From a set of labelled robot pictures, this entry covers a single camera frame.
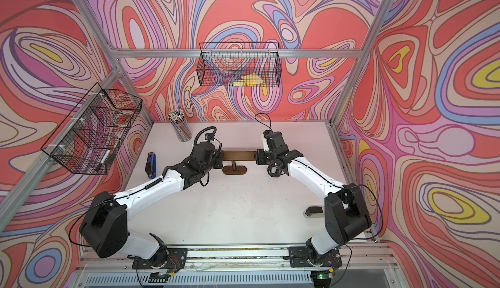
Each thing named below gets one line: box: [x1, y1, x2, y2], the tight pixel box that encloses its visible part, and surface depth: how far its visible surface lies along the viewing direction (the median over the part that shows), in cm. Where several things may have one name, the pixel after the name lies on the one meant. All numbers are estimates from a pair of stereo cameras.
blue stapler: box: [145, 151, 157, 180], surface depth 98 cm
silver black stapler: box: [303, 205, 325, 219], surface depth 84 cm
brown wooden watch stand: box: [222, 150, 257, 175], surface depth 90 cm
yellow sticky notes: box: [233, 72, 264, 87], surface depth 91 cm
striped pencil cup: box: [167, 109, 193, 143], surface depth 103 cm
